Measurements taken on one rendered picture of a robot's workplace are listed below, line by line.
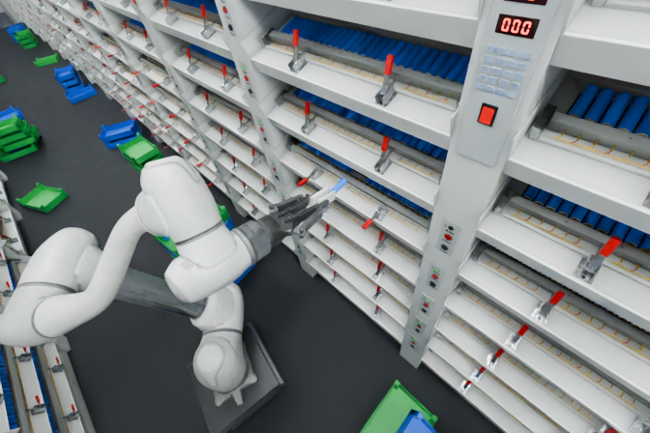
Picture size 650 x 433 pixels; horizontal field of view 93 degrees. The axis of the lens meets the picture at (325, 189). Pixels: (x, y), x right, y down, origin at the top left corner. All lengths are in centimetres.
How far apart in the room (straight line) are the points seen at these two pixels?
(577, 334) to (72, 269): 124
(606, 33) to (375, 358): 151
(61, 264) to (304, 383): 112
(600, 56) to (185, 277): 69
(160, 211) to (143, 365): 146
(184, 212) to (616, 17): 67
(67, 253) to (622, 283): 126
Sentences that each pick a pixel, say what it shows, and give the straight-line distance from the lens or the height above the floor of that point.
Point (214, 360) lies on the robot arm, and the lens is 130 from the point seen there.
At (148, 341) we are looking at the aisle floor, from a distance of 207.
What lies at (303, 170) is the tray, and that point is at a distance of 108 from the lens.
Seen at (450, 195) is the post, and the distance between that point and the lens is 67.
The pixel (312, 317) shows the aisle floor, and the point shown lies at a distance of 178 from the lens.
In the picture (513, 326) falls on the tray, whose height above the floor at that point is 76.
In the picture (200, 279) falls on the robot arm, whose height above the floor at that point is 114.
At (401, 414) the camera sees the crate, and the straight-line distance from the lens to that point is 167.
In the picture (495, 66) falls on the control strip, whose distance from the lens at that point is 50.
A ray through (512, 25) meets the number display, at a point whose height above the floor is 149.
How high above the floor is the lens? 165
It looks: 46 degrees down
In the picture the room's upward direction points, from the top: 9 degrees counter-clockwise
